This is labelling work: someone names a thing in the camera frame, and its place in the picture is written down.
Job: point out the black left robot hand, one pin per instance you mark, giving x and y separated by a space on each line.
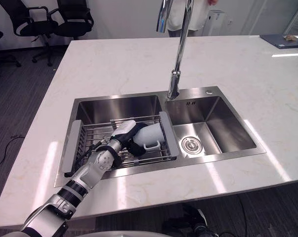
129 137

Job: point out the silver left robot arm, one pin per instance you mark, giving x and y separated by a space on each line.
87 175

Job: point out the stainless steel double sink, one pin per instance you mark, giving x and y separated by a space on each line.
161 130

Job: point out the round metal sink drain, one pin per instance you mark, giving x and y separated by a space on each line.
191 144

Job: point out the chrome sink faucet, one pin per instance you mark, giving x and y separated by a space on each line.
176 49

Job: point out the robot body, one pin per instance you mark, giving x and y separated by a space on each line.
188 224

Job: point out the black office chair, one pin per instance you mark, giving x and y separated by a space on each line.
33 27
73 19
0 54

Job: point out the person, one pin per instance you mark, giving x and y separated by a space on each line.
184 14

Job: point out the white air purifier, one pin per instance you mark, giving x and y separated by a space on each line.
216 22

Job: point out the dark blue flat folder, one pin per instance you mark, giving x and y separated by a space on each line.
283 40

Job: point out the brown paper scrap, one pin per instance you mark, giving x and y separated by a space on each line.
291 37

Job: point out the white wall socket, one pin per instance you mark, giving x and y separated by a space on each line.
231 23

